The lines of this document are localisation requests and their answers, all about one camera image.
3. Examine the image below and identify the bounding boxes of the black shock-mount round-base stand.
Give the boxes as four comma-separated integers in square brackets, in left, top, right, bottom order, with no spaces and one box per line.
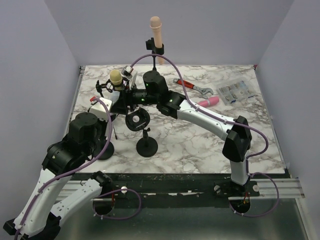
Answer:
[125,107,158,158]

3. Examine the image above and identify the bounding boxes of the beige microphone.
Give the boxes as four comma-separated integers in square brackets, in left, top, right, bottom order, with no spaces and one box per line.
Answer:
[109,69,124,91]

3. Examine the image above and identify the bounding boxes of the white grey-headed microphone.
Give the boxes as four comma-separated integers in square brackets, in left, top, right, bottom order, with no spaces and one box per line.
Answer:
[109,91,121,104]

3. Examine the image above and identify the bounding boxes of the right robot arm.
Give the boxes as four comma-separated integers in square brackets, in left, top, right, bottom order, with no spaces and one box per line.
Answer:
[109,69,252,196]

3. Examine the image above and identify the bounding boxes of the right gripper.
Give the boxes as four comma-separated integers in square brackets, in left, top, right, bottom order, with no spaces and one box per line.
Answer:
[110,81,159,116]

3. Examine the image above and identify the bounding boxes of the pink microphone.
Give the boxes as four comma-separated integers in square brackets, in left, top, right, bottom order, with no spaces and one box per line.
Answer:
[197,96,220,108]

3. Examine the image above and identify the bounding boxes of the black tripod shock-mount stand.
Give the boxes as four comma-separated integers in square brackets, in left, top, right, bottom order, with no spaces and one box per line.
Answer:
[95,77,126,140]

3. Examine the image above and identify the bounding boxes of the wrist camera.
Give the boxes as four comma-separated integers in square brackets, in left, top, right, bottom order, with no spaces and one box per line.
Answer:
[121,65,138,89]
[88,96,113,122]

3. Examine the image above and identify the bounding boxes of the black clip round-base stand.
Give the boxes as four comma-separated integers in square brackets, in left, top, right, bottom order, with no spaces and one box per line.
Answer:
[93,141,115,161]

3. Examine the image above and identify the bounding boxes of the red handled adjustable wrench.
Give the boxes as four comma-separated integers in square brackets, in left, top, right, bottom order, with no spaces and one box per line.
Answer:
[172,78,214,99]

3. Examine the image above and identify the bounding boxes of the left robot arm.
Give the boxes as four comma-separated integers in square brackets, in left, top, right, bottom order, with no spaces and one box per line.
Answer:
[3,112,115,240]

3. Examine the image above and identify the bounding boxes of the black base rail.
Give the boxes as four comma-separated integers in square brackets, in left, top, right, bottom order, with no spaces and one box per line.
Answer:
[62,171,261,208]

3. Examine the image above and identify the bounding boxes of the peach microphone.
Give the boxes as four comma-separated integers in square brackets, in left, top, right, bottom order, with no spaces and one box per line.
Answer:
[150,16,164,55]

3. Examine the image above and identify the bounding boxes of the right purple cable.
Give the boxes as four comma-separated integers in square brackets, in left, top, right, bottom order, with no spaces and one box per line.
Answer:
[129,54,280,218]

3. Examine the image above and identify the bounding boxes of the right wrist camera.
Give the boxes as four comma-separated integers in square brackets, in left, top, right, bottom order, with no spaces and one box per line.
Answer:
[121,65,138,89]

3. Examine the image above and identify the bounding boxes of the clear plastic parts box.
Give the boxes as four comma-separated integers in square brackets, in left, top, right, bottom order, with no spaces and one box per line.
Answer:
[216,77,256,105]

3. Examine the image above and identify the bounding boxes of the tall black round-base stand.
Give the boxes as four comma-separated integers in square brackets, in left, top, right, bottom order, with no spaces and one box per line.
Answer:
[145,37,165,71]

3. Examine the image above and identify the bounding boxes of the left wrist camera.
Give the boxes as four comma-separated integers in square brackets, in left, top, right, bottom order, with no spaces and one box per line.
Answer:
[88,96,113,122]

